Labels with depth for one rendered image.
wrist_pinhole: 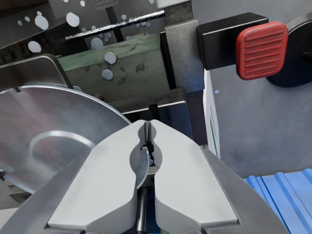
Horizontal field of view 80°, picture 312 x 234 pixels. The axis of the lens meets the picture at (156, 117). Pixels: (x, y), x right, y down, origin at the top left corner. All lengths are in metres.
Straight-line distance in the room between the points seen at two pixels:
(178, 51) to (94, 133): 0.22
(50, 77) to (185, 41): 0.24
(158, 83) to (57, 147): 0.22
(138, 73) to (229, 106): 0.94
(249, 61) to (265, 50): 0.02
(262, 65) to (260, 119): 1.12
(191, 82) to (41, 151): 0.31
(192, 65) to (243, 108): 0.94
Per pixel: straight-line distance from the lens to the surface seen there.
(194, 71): 0.40
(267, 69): 0.30
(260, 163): 1.74
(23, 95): 0.32
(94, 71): 0.41
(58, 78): 0.28
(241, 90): 1.23
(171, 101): 0.36
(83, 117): 0.30
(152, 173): 0.42
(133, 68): 0.39
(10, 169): 0.46
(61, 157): 0.37
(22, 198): 0.60
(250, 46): 0.28
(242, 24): 0.33
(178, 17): 0.39
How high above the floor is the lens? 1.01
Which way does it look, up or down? 55 degrees down
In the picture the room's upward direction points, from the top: 178 degrees counter-clockwise
